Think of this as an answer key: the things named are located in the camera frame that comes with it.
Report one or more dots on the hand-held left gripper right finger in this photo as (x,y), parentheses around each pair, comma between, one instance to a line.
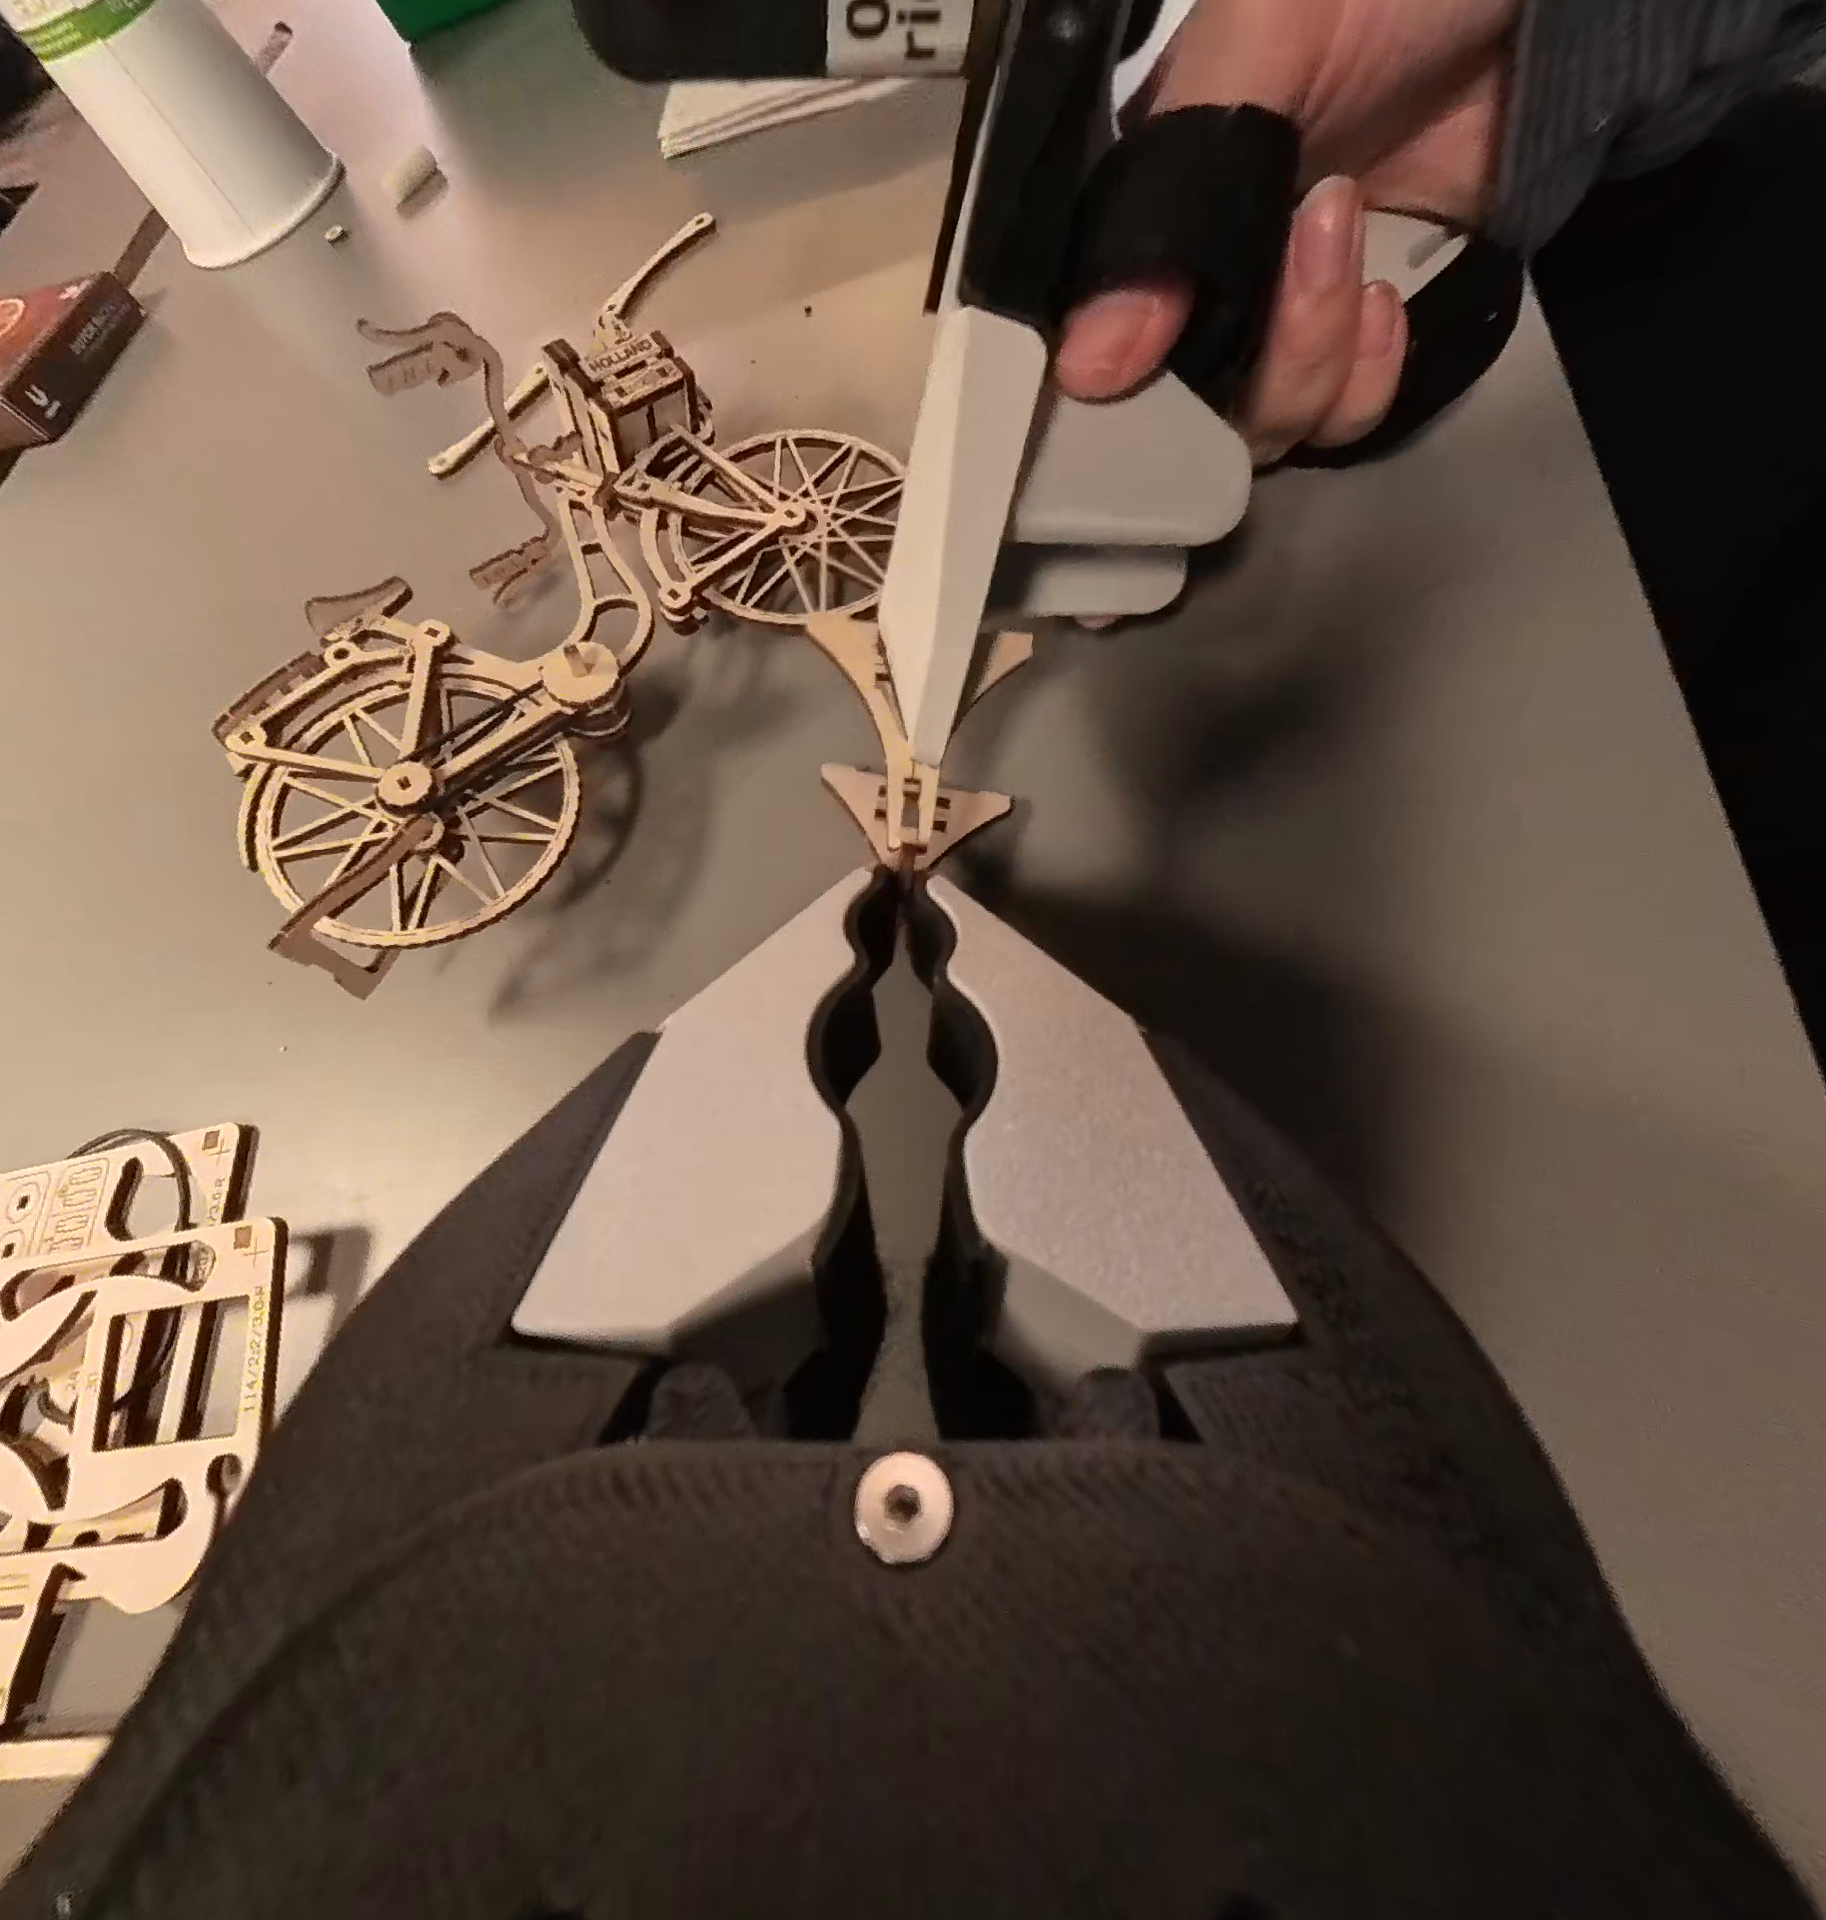
(1124,1187)

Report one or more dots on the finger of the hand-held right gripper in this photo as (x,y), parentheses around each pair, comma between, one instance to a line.
(965,495)

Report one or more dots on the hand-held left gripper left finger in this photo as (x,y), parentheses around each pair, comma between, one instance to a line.
(689,1187)

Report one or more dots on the forked wooden model part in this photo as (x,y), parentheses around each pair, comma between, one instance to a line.
(854,652)

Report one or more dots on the person's right forearm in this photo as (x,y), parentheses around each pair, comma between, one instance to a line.
(1678,75)

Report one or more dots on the wooden parts sheet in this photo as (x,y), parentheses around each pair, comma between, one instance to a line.
(223,1187)
(254,1320)

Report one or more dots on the wooden bicycle model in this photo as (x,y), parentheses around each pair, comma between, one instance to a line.
(403,783)

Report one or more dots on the person's right hand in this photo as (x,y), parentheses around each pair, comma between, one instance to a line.
(1394,107)

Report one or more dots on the instruction booklet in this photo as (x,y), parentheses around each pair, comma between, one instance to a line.
(763,122)

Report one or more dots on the small white block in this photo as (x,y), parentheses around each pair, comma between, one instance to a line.
(409,177)

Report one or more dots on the person's torso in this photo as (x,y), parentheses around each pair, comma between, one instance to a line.
(1724,602)

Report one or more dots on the white paper cup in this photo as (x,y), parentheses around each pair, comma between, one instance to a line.
(208,135)

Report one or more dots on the dark brown small box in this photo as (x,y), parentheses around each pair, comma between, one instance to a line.
(59,360)

